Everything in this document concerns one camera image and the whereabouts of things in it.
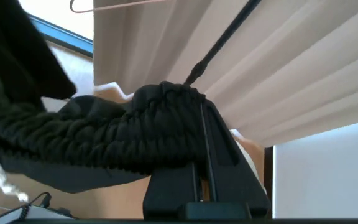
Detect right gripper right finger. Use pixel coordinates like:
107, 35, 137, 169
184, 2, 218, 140
200, 98, 272, 219

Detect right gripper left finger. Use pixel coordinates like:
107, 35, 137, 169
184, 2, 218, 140
142, 162, 199, 219

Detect black shorts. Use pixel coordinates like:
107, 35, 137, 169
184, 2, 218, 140
0, 0, 208, 194

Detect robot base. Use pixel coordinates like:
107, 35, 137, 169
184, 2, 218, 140
0, 192, 74, 223

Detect black clothes rack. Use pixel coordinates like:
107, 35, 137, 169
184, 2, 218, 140
183, 0, 262, 86

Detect pink clothes hanger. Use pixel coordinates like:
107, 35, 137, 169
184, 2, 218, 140
69, 0, 167, 14

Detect beige curtain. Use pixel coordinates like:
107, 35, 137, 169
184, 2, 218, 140
92, 0, 358, 147

